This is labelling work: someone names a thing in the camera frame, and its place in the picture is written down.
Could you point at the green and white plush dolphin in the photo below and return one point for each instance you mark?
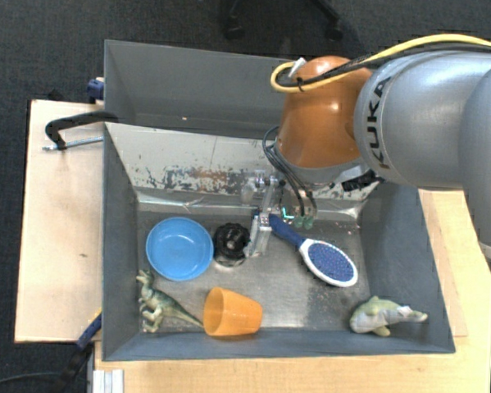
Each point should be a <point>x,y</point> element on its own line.
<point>381,315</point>

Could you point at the green toy dinosaur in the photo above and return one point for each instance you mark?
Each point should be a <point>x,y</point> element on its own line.
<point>158,301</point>

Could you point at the black cylinder on white bracket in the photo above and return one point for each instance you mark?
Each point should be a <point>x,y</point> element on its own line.
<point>359,181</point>

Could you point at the grey metal bin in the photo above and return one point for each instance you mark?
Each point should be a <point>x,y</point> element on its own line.
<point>274,283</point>

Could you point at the orange plastic cup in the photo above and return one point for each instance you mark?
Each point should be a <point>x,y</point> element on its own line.
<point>233,313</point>

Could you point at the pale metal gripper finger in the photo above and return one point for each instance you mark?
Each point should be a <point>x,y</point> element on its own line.
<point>254,239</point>
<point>265,235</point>

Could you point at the blue and white hairbrush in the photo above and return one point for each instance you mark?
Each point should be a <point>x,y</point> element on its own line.
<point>332,264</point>

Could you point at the blue bowl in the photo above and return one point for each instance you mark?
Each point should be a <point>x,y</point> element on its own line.
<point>179,249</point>

